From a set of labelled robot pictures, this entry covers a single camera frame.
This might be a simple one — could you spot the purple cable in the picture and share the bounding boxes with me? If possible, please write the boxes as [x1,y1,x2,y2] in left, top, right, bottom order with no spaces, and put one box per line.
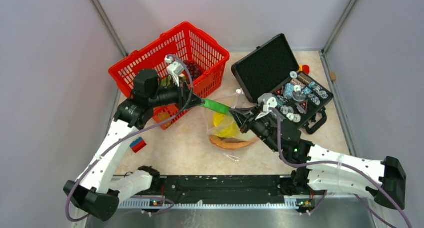
[64,54,196,223]
[269,107,413,228]

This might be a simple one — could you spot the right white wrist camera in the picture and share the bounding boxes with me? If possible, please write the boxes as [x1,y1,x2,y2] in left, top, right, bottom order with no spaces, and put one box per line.
[255,93,278,120]

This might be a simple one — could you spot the yellow toy corn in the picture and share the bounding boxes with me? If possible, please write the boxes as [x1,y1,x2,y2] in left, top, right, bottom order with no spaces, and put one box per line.
[207,112,240,138]

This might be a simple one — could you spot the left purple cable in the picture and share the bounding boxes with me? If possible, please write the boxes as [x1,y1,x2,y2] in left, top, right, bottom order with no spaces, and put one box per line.
[64,54,196,223]

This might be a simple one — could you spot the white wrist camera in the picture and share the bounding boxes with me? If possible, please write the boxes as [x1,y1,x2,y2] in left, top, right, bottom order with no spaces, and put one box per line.
[164,54,187,87]
[255,93,278,120]

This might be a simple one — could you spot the red round token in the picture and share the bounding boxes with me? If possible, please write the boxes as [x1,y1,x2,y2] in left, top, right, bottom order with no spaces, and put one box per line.
[301,65,310,74]

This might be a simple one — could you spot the green toy chili pepper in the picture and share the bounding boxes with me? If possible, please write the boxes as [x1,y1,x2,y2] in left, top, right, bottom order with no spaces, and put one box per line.
[201,98,230,115]

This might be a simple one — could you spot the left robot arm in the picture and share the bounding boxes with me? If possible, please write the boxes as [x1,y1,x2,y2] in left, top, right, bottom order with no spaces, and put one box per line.
[63,67,198,222]

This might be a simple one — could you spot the small tan wall block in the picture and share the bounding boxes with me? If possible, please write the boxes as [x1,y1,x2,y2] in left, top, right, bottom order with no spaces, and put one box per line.
[329,72,337,82]

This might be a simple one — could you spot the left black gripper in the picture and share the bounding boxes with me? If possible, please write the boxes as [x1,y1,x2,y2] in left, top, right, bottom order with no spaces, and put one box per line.
[149,76,205,111]

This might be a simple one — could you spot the clear zip top bag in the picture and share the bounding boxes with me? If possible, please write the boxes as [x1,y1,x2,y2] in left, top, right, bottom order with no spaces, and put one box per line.
[202,88,259,162]

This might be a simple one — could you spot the dark purple toy grapes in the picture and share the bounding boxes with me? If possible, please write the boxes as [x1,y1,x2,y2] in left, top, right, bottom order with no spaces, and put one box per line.
[184,61,203,81]

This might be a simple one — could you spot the orange toy steak slice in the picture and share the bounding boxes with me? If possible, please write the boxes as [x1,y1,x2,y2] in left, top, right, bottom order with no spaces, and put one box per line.
[209,135,259,150]

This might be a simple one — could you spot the red blue toy block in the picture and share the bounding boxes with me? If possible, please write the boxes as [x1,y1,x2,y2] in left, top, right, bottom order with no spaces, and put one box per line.
[129,137,147,153]

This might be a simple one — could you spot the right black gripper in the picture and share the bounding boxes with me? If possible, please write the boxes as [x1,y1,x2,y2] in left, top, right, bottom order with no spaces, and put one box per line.
[228,104,281,152]

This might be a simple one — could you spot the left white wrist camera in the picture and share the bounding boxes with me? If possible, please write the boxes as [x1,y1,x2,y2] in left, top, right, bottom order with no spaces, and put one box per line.
[164,54,187,87]

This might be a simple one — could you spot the black poker chip case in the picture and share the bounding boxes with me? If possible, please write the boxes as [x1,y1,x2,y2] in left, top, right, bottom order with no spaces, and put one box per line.
[231,33,334,134]

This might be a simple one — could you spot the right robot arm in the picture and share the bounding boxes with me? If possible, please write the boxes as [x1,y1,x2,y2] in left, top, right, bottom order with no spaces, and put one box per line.
[229,106,407,210]

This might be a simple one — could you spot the red plastic shopping basket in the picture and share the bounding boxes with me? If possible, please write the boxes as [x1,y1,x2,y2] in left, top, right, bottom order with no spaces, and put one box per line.
[108,22,230,130]

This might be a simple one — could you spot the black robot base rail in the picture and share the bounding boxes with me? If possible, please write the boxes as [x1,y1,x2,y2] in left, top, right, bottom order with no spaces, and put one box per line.
[145,174,319,207]

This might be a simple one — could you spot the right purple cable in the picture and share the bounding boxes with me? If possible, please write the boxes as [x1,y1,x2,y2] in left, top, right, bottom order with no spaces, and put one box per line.
[269,107,413,228]

